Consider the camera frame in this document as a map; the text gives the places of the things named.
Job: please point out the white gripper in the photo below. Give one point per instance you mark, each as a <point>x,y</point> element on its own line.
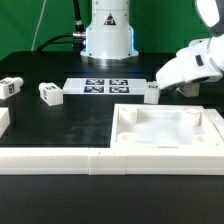
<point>200,62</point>

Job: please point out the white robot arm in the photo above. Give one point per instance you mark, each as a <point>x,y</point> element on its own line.
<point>110,40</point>

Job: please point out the white marker base plate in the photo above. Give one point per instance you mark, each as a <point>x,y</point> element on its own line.
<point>104,86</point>

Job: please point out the white square tabletop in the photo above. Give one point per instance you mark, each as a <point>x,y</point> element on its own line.
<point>148,127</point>

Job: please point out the white U-shaped obstacle fence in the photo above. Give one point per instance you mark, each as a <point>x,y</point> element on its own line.
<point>112,161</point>

